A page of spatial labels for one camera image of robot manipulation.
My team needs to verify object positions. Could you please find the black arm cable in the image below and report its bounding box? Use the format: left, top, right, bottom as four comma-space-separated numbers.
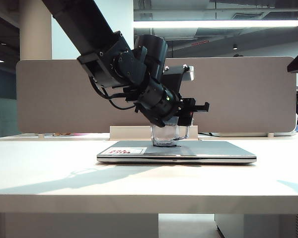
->
90, 76, 137, 111

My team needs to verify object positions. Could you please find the long white ceiling light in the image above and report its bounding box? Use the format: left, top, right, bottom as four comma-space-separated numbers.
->
133, 19, 298, 28

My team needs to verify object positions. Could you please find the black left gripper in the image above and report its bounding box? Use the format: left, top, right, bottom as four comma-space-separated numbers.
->
136, 79, 211, 128

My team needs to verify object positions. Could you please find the silver closed laptop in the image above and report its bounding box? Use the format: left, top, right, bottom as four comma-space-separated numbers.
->
96, 140, 257, 165

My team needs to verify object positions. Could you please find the white partition base rail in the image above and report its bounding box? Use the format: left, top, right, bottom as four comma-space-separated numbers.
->
211, 130, 297, 138

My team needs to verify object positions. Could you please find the grey cabinet under table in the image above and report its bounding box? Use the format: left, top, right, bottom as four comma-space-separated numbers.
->
215, 213, 298, 238

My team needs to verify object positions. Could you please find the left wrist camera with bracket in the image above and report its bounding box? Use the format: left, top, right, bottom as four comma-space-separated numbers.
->
162, 63, 195, 93

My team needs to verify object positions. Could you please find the beige fabric desk partition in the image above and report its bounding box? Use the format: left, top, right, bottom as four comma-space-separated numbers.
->
16, 56, 298, 134

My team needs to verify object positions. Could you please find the transparent grey faceted cup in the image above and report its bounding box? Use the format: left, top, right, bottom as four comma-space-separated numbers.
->
150, 121, 190, 147

